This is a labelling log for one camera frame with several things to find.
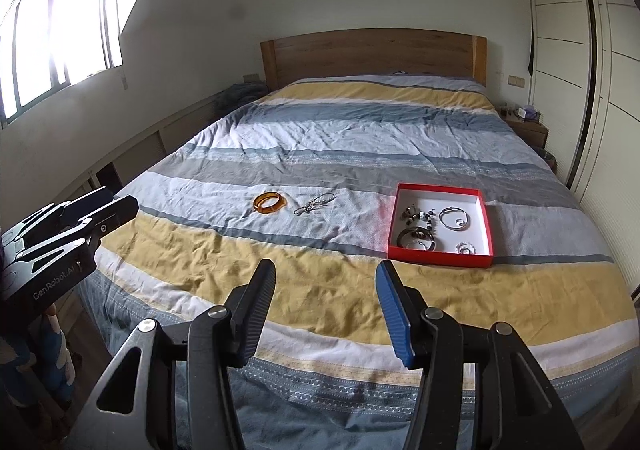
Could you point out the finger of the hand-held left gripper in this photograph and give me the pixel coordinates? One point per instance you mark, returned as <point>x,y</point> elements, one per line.
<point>110,217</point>
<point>85,202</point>

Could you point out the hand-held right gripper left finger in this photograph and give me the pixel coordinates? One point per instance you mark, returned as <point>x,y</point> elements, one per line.
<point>252,325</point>

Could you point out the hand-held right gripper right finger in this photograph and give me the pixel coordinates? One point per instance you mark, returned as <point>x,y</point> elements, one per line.
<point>395,315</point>

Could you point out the dark brown bangle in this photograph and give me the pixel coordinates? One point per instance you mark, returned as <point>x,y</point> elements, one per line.
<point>416,230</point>

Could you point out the cluster of dark rings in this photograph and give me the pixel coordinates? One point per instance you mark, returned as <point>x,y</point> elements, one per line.
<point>411,211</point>

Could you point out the thin silver bangle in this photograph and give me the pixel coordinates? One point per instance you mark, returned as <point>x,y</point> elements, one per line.
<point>446,211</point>

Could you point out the red shallow box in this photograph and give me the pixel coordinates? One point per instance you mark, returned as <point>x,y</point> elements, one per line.
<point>475,230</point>

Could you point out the orange amber bangle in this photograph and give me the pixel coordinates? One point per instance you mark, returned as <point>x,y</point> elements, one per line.
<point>270,210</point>

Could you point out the bedroom window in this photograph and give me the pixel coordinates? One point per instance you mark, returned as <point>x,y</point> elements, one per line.
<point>75,30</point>

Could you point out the dark cloth pile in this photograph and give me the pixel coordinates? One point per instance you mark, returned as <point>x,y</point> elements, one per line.
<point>240,97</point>

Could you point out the striped bed with quilt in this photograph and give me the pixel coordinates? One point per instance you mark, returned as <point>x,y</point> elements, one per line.
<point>320,140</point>

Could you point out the wooden nightstand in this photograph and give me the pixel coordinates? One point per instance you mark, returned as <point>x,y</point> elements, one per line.
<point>530,132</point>

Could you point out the wooden bed headboard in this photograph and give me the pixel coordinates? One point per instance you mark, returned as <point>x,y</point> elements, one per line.
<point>375,52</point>

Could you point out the white sliding wardrobe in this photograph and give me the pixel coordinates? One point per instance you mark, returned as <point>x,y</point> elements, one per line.
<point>560,55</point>

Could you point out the low beige wall cabinet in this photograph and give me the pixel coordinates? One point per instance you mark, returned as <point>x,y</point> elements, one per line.
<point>150,145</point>

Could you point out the beige wall socket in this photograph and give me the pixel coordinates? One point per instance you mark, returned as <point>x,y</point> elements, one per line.
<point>516,80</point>
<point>251,77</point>

